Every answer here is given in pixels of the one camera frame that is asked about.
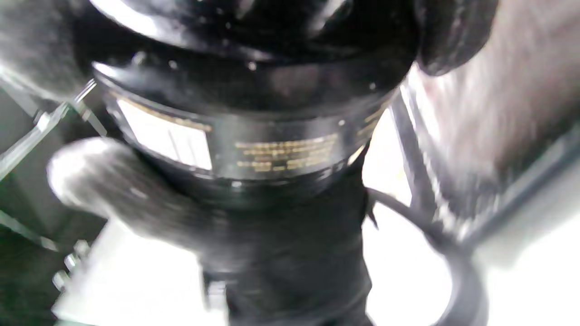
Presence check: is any person's right hand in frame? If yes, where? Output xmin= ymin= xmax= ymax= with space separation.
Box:
xmin=0 ymin=0 xmax=499 ymax=102

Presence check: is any black white hand controller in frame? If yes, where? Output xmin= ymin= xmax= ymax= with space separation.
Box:
xmin=366 ymin=188 xmax=489 ymax=326

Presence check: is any black leather care cream tin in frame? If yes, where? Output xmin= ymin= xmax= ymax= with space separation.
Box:
xmin=91 ymin=43 xmax=404 ymax=209

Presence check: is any person's left hand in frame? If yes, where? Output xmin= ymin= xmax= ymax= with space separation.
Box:
xmin=48 ymin=138 xmax=374 ymax=326

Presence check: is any black round labelled tin lid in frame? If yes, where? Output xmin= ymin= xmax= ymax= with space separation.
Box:
xmin=88 ymin=0 xmax=420 ymax=62

